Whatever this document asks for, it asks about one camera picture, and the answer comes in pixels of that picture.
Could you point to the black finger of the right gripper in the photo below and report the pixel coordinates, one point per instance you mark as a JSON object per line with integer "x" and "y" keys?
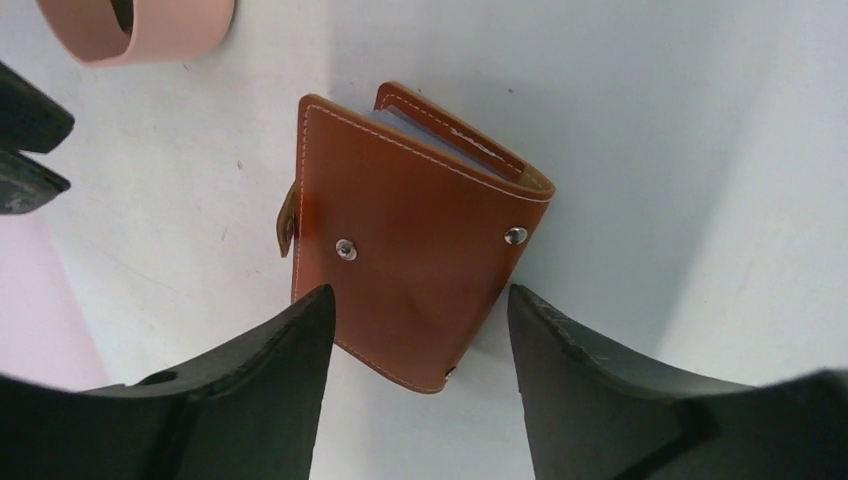
{"x": 30, "y": 120}
{"x": 27, "y": 185}

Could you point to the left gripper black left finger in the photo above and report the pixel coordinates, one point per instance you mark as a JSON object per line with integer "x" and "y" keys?
{"x": 247, "y": 409}

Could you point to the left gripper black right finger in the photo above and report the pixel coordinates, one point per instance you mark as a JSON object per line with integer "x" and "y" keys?
{"x": 596, "y": 409}

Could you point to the pink oval tray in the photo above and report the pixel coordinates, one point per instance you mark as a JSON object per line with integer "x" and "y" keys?
{"x": 113, "y": 33}

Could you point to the brown leather card holder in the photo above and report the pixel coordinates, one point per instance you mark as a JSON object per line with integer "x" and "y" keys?
{"x": 415, "y": 219}

